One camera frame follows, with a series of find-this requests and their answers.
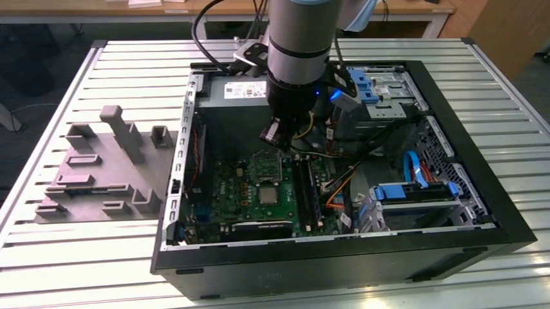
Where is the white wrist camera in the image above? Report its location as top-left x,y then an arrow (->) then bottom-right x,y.
330,89 -> 360,113

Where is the empty blue drive carrier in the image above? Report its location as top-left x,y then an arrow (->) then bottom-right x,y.
350,69 -> 379,104

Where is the grey metal wrist bracket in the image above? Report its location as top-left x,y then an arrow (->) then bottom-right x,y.
232,41 -> 270,67

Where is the red wire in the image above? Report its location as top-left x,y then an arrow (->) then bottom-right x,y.
183,127 -> 204,199

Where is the green RAM stick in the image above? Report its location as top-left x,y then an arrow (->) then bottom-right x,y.
64,187 -> 113,196

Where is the yellow wire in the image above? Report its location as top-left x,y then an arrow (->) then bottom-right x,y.
291,111 -> 314,142

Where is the metal socket cover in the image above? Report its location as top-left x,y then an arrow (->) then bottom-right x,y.
251,147 -> 283,184

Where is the silver disk bay cage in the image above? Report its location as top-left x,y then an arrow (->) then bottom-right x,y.
332,69 -> 431,139

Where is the grey power supply unit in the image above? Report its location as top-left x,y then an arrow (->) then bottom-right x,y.
195,75 -> 283,160

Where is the black RAM slot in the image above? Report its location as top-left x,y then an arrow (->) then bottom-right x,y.
303,154 -> 327,228
291,154 -> 314,231

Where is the green motherboard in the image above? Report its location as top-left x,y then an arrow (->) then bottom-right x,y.
180,144 -> 340,244

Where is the hard disk in blue carrier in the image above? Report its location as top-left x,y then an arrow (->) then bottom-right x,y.
372,182 -> 461,203

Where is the CPU socket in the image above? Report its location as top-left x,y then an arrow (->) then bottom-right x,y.
254,183 -> 284,209

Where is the grey parts rack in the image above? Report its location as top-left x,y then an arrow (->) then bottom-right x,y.
32,105 -> 180,225

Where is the CPU with silver top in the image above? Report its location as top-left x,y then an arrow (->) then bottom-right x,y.
259,187 -> 282,206

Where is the orange wire bundle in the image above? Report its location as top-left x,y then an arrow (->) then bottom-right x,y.
324,185 -> 358,210

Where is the silver drive cage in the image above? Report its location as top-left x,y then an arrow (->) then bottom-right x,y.
354,192 -> 495,232

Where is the blue data wire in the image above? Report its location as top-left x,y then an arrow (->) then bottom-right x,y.
403,150 -> 431,189

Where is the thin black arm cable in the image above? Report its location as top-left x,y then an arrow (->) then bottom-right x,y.
191,0 -> 242,74

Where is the black cable bundle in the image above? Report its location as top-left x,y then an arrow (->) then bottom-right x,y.
324,120 -> 414,194

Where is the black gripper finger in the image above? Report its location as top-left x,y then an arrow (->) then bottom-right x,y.
279,124 -> 298,152
259,117 -> 283,144

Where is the black PC case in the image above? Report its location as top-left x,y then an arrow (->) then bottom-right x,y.
148,59 -> 538,302

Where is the wooden desk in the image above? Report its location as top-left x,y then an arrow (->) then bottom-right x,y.
0,0 -> 457,40

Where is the wooden cabinet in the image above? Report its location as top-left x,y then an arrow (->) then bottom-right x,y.
441,0 -> 550,81

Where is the black graphics card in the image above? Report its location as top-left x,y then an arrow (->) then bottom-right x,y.
223,220 -> 294,242

